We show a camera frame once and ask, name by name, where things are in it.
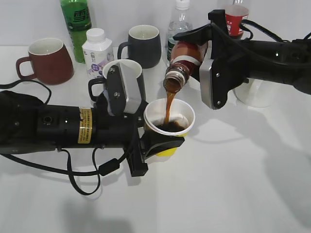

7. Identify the black left camera cable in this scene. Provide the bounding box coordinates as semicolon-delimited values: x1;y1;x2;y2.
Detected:
0;80;137;195

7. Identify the dark red ceramic mug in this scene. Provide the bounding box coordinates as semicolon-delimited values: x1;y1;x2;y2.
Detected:
16;38;74;85

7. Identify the black camera cable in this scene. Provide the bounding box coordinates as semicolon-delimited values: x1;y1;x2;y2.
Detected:
239;19;311;44
0;80;137;195

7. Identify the clear water bottle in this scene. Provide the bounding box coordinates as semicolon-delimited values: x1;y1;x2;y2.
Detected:
166;0;192;66

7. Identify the white milk carton bottle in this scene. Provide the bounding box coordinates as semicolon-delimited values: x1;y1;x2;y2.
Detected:
82;28;114;79

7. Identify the black mug front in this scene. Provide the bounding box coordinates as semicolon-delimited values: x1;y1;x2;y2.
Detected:
87;59;147;110

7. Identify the cola bottle red label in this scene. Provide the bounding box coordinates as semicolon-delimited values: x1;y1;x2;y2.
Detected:
224;0;250;39

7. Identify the black right camera cable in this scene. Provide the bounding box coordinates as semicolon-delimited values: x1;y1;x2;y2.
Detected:
239;19;311;44

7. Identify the white ceramic mug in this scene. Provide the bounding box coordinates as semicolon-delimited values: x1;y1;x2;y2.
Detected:
234;79;278;108

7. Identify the green soda bottle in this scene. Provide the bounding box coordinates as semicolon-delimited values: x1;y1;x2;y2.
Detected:
60;0;92;64

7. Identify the brown juice bottle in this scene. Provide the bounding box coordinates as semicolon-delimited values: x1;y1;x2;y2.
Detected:
163;41;208;93

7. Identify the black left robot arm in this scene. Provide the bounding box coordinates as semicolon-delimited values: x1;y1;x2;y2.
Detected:
0;91;184;177

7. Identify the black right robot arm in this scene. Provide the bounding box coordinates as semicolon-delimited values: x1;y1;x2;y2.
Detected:
173;10;311;99

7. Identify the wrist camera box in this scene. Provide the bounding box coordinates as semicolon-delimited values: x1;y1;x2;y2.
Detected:
103;60;142;117
199;58;248;110

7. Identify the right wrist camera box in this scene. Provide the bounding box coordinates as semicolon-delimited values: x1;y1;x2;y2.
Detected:
199;58;248;110

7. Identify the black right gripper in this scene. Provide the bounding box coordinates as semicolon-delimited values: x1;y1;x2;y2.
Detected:
172;9;253;84

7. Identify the dark grey mug rear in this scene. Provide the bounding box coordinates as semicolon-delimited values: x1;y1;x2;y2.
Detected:
117;25;162;69

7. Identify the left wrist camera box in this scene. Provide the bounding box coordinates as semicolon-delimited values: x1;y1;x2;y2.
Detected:
103;60;142;117

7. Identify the yellow paper cup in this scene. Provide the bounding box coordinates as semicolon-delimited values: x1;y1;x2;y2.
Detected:
143;98;196;157

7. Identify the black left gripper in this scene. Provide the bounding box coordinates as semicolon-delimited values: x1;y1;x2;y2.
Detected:
93;97;185;177

